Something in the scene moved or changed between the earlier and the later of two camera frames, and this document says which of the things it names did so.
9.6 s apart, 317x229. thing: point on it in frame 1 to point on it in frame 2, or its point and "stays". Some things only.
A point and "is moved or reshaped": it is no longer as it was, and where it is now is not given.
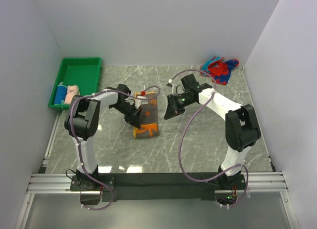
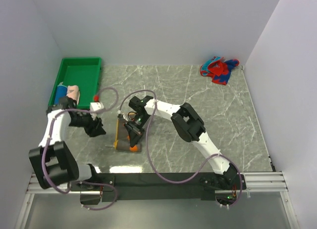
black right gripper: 173,110 to 135,133
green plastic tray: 84,72 stays
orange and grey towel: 147,102 is moved or reshaped
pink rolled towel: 72,91 stays
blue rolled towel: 61,94 stays
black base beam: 124,187 stays
